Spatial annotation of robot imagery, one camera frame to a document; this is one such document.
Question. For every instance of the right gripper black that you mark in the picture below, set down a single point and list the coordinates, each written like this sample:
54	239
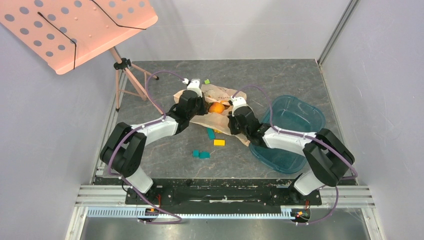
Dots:
231	117

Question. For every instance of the pink perforated music stand desk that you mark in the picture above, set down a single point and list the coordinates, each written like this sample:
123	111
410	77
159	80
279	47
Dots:
68	33

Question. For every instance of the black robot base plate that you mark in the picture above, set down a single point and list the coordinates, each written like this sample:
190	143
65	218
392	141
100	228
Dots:
272	191

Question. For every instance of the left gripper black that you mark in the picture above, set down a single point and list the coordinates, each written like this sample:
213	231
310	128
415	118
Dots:
204	110

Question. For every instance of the teal cube block left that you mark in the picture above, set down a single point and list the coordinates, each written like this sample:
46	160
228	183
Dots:
196	153

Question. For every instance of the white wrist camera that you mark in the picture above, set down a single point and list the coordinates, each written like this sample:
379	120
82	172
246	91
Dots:
193	85
237	102

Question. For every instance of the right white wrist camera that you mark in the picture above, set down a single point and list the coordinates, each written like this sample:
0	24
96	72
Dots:
237	102

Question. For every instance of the pink music stand tripod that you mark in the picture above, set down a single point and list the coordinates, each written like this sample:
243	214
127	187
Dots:
123	65

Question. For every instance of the teal block near bag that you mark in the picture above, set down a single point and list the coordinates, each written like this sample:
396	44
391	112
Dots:
210	133

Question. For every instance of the yellow rectangular block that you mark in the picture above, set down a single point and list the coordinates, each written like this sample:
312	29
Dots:
219	142

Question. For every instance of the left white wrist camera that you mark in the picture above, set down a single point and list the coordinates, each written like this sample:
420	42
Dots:
193	85

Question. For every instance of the translucent orange plastic bag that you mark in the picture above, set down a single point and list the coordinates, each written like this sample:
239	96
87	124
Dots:
218	121

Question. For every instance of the orange fake fruit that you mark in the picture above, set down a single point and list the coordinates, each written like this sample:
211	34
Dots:
217	107

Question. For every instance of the teal cube block right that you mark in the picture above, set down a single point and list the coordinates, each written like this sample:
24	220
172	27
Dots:
204	155

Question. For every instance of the aluminium frame rail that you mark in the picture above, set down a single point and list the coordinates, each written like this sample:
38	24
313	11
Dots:
107	201

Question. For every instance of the teal cube block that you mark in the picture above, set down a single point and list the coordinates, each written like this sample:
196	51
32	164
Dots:
204	155
196	153

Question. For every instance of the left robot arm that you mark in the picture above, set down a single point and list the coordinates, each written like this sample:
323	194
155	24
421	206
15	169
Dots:
124	148

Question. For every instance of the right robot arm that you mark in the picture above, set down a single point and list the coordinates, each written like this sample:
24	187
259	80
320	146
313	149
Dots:
328	158

